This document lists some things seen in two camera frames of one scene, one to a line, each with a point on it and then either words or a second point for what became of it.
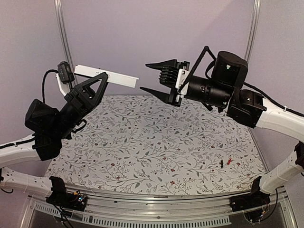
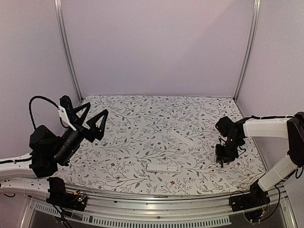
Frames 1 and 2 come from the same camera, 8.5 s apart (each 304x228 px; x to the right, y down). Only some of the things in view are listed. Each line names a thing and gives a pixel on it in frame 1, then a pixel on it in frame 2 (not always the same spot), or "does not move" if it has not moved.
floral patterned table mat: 140,144 does not move
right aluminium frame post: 253,30 does not move
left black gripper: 80,98 → 91,134
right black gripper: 166,97 → 221,156
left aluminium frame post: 65,39 does not move
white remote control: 113,78 → 163,168
